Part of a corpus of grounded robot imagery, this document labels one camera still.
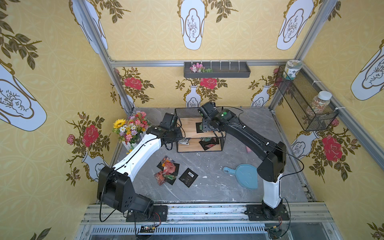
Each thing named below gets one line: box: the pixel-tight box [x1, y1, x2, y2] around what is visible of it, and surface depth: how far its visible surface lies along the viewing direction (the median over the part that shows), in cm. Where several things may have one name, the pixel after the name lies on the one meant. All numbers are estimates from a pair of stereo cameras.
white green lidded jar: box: [283, 59, 303, 80], surface depth 87 cm
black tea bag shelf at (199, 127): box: [195, 122, 204, 133], surface depth 89 cm
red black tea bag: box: [154, 170, 166, 186], surface depth 87 cm
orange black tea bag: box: [156, 155, 180, 176], surface depth 92 cm
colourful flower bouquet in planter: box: [113, 111, 152, 154], surface depth 89 cm
